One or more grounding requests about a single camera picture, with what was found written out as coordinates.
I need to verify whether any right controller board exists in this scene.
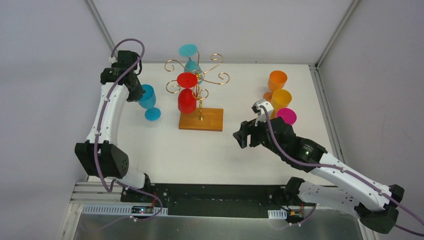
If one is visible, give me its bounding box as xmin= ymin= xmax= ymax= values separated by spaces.
xmin=286 ymin=212 xmax=305 ymax=224

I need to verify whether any gold wire rack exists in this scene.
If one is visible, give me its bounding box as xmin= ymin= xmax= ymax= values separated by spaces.
xmin=164 ymin=51 xmax=231 ymax=114

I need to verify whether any wooden rack base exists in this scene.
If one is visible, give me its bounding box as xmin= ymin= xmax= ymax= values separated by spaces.
xmin=178 ymin=107 xmax=224 ymax=132

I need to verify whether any yellow wine glass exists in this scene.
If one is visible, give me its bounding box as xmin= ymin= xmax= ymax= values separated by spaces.
xmin=270 ymin=89 xmax=293 ymax=119

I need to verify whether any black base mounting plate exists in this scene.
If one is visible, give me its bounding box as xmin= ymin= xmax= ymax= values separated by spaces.
xmin=120 ymin=183 xmax=319 ymax=220

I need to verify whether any red wine glass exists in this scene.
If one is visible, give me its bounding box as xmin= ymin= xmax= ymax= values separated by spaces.
xmin=176 ymin=72 xmax=198 ymax=114

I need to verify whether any blue wine glass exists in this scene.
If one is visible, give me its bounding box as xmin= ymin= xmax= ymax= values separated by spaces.
xmin=137 ymin=84 xmax=162 ymax=121

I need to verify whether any magenta wine glass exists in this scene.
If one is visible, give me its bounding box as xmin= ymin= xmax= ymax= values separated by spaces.
xmin=276 ymin=107 xmax=297 ymax=126

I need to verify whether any left controller board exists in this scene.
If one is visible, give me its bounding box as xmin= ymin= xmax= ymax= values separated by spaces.
xmin=131 ymin=205 xmax=155 ymax=216

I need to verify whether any orange wine glass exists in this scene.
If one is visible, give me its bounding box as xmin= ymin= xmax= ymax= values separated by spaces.
xmin=263 ymin=70 xmax=288 ymax=102

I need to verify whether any teal wine glass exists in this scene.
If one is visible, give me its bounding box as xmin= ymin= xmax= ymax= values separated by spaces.
xmin=178 ymin=43 xmax=202 ymax=74

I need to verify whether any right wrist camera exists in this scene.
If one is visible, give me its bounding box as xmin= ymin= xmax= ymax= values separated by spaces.
xmin=252 ymin=99 xmax=274 ymax=127

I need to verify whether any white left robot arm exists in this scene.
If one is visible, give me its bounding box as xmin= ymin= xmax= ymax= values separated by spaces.
xmin=74 ymin=50 xmax=153 ymax=203

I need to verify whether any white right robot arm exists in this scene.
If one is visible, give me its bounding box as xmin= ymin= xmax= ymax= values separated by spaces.
xmin=233 ymin=117 xmax=405 ymax=234

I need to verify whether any controller board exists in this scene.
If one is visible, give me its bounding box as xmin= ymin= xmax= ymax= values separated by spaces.
xmin=286 ymin=212 xmax=305 ymax=224
xmin=131 ymin=205 xmax=155 ymax=216

